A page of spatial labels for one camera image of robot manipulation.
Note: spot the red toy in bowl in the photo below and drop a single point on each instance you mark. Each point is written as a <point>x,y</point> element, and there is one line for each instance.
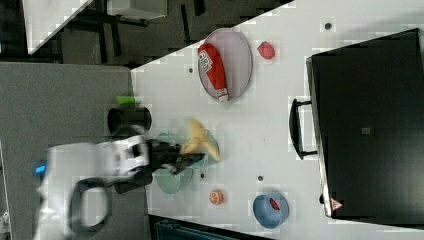
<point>274,204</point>

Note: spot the red strawberry toy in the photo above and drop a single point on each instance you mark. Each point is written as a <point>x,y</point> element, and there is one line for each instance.
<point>266,50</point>

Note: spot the grey round plate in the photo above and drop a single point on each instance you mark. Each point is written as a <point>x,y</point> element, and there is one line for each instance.
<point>237,59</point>

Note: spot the red ketchup bottle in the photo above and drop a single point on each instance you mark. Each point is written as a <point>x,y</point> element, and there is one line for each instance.
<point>212,64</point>

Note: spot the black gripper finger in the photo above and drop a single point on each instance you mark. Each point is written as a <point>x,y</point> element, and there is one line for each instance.
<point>190,158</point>
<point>179,167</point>

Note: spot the green mug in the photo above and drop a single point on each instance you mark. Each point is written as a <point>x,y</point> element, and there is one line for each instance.
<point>208,160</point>

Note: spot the black cylinder container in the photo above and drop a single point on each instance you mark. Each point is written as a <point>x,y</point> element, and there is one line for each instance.
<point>122,119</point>

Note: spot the orange slice toy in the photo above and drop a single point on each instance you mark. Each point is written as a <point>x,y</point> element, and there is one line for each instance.
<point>216,197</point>

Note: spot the blue bowl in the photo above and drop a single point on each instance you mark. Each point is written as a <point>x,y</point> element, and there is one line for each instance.
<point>265,215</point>

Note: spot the black toaster oven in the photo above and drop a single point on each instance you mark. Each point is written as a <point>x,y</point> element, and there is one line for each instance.
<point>367,102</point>

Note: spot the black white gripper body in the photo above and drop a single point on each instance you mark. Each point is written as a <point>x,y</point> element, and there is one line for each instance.
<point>162,155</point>

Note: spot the green perforated colander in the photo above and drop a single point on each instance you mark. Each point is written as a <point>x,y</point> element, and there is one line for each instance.
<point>168,182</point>

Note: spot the yellow banana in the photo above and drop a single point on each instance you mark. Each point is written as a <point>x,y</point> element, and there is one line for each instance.
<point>196,127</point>

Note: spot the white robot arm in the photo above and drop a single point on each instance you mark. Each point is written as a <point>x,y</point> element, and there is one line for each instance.
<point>77,180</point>

